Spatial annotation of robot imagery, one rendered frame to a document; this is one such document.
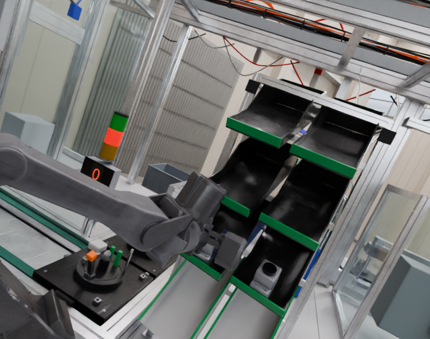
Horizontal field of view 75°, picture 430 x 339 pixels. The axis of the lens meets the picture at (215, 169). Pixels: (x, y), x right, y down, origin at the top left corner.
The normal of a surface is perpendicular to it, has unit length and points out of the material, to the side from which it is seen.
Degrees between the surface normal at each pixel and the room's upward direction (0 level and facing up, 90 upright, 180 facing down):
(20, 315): 90
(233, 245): 76
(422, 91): 90
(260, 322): 45
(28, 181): 90
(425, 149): 90
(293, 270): 25
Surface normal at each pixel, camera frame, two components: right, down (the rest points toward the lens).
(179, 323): -0.04, -0.66
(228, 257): -0.26, -0.20
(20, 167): 0.58, 0.37
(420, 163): -0.75, -0.20
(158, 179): -0.29, 0.05
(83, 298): 0.38, -0.91
